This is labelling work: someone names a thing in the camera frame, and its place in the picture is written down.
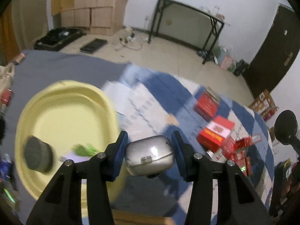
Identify red white cigarette carton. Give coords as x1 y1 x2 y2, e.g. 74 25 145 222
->
197 115 235 153

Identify black folding table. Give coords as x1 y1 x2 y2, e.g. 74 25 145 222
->
147 0 229 64

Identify grey bed sheet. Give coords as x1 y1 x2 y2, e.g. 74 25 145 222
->
1 50 176 216

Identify pile of clothes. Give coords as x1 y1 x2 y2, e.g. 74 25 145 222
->
0 62 15 95

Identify silver computer mouse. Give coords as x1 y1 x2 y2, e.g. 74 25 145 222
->
124 135 175 176

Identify purple green toy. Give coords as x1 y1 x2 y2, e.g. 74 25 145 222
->
59 143 100 163

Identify dark door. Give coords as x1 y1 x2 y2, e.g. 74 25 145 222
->
243 6 299 98

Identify blue white packet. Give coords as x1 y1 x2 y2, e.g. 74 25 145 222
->
0 153 13 181

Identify black flat device on floor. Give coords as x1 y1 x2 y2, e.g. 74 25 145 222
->
79 38 108 54

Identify orange curtain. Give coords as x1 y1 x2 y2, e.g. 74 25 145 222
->
1 4 20 62

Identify red box near clothes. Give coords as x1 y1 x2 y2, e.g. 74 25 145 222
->
1 89 13 114

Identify red flat cigarette packs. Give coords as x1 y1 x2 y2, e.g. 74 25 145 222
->
207 133 262 177

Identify black suitcase on floor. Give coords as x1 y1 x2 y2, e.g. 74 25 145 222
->
34 27 86 51

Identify pink bag under table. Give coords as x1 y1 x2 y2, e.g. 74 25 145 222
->
220 54 234 70

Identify blue white checkered blanket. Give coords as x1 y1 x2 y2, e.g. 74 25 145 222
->
102 64 275 224

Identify power strip with cables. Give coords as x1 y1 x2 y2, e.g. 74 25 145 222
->
114 27 143 51

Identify red cigarette box far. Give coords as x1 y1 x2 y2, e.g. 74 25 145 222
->
194 87 221 121

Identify yellow plastic basin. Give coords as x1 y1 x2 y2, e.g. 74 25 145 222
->
15 80 120 200

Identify black fan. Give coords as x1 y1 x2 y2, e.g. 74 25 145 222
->
274 110 299 155

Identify wooden wardrobe cabinet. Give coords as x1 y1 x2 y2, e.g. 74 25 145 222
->
51 0 128 36

